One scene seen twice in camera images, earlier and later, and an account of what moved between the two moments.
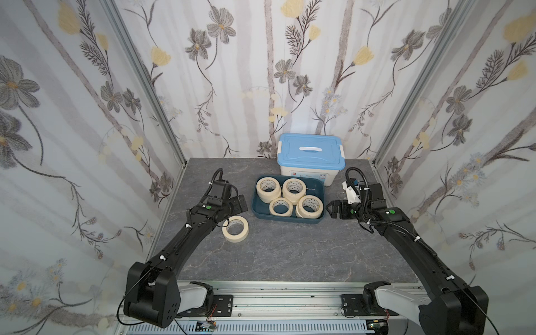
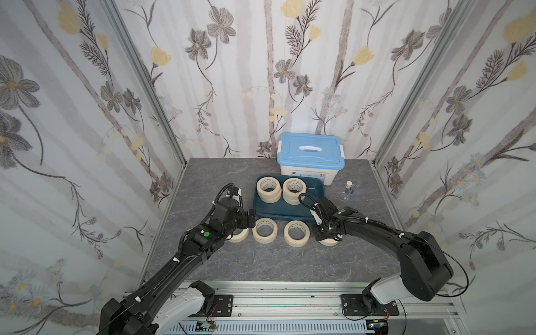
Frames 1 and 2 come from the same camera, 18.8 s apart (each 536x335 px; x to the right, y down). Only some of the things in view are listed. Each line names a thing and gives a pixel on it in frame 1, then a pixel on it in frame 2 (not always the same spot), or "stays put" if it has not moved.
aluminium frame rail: (283, 308) stays put
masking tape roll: (281, 207) -> (265, 230)
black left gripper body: (232, 207) -> (239, 221)
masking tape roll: (309, 207) -> (296, 234)
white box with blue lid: (311, 155) stays put
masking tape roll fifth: (268, 188) stays put
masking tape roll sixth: (294, 188) stays put
